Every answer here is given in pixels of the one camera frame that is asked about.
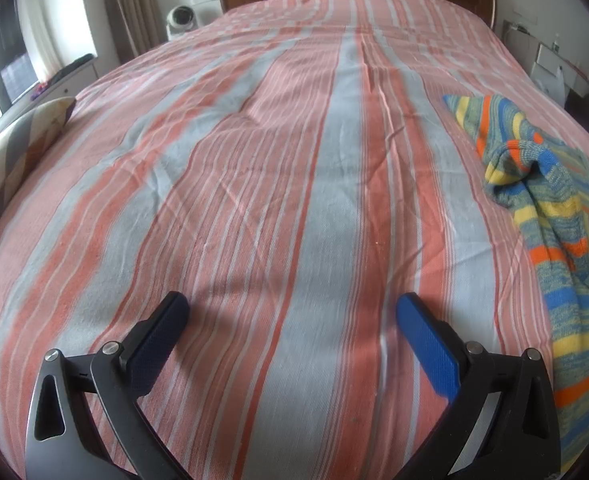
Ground beige curtain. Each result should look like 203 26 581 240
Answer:
104 0 166 63

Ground white desk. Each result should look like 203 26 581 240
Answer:
502 21 589 99

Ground white plastic bag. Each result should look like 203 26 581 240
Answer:
530 62 566 106

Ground dark clothes on bench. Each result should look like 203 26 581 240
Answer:
31 53 98 102

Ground white round fan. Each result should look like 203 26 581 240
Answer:
165 6 198 40

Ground striped throw pillow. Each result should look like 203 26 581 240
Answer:
0 96 76 217

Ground pink striped bed cover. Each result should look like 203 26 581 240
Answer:
0 0 589 479

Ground striped knitted sweater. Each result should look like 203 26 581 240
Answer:
443 94 589 470

